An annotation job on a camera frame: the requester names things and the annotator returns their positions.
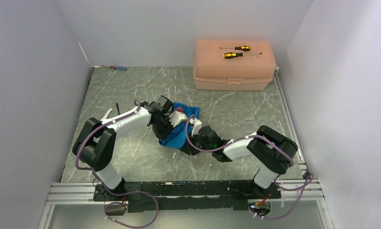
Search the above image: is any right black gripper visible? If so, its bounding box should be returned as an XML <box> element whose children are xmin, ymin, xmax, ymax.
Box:
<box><xmin>180</xmin><ymin>130</ymin><xmax>214</xmax><ymax>156</ymax></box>

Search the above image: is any blue cloth napkin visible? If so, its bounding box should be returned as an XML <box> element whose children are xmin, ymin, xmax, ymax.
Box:
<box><xmin>159</xmin><ymin>102</ymin><xmax>200</xmax><ymax>149</ymax></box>

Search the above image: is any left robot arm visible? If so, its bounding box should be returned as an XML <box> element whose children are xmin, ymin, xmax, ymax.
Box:
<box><xmin>72</xmin><ymin>96</ymin><xmax>174</xmax><ymax>200</ymax></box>

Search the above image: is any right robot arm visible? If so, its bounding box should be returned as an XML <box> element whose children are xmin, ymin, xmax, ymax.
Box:
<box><xmin>180</xmin><ymin>125</ymin><xmax>298</xmax><ymax>198</ymax></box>

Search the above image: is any purple fork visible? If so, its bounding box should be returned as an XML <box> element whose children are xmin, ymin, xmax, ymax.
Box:
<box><xmin>116</xmin><ymin>103</ymin><xmax>121</xmax><ymax>115</ymax></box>

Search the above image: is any white plastic utensil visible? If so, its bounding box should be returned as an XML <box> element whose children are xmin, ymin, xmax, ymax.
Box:
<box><xmin>101</xmin><ymin>108</ymin><xmax>113</xmax><ymax>120</ymax></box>

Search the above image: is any peach plastic toolbox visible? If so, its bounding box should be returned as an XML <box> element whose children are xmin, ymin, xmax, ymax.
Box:
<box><xmin>193</xmin><ymin>40</ymin><xmax>276</xmax><ymax>91</ymax></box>

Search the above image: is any blue red screwdriver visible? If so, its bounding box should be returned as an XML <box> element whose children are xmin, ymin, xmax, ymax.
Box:
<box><xmin>101</xmin><ymin>65</ymin><xmax>127</xmax><ymax>71</ymax></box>

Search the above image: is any yellow black screwdriver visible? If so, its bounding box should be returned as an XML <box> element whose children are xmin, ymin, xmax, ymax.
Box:
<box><xmin>223</xmin><ymin>52</ymin><xmax>263</xmax><ymax>59</ymax></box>

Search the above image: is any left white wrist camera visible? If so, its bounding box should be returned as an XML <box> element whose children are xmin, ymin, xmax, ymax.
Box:
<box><xmin>169</xmin><ymin>111</ymin><xmax>188</xmax><ymax>128</ymax></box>

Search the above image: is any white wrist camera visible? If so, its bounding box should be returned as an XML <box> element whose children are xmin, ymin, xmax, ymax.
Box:
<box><xmin>190</xmin><ymin>118</ymin><xmax>202</xmax><ymax>136</ymax></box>
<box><xmin>169</xmin><ymin>111</ymin><xmax>188</xmax><ymax>128</ymax></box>

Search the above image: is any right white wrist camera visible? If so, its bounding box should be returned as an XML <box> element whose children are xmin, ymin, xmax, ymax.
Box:
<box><xmin>190</xmin><ymin>118</ymin><xmax>202</xmax><ymax>136</ymax></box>

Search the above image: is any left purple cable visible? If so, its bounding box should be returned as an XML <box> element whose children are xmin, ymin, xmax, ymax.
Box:
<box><xmin>75</xmin><ymin>99</ymin><xmax>159</xmax><ymax>229</ymax></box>

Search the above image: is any small black-handled screwdriver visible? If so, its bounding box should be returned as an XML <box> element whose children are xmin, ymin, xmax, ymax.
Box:
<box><xmin>220</xmin><ymin>45</ymin><xmax>251</xmax><ymax>52</ymax></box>

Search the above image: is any aluminium frame rail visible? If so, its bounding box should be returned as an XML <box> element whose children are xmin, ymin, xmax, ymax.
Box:
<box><xmin>39</xmin><ymin>179</ymin><xmax>334</xmax><ymax>229</ymax></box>

